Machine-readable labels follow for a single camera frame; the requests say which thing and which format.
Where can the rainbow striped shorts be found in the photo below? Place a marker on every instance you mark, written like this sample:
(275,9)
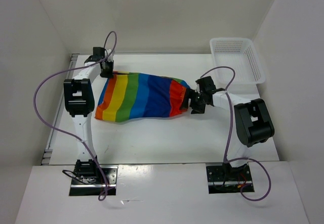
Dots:
(135,95)

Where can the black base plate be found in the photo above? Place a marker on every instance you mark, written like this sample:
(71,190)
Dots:
(223,179)
(93,186)

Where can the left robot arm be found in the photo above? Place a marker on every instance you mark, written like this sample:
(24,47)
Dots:
(80,103)

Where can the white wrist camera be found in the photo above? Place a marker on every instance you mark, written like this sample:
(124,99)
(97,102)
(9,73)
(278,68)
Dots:
(109,55)
(198,86)

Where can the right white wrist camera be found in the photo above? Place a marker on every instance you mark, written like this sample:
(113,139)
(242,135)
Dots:
(198,86)

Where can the white plastic basket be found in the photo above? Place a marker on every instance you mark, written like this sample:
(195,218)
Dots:
(239,54)

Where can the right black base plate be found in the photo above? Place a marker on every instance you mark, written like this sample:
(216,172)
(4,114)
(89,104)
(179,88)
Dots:
(223,179)

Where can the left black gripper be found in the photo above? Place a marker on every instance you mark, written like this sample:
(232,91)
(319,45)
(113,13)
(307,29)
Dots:
(109,75)

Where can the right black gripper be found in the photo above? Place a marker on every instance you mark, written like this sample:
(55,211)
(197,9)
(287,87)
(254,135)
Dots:
(191,94)

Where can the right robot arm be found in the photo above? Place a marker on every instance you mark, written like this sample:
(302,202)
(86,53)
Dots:
(250,122)

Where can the aluminium table edge rail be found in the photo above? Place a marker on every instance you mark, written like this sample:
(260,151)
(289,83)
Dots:
(50,143)

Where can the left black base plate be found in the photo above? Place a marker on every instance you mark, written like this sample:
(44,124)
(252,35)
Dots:
(93,186)

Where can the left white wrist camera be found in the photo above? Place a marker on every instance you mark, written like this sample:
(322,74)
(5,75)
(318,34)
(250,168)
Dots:
(109,55)

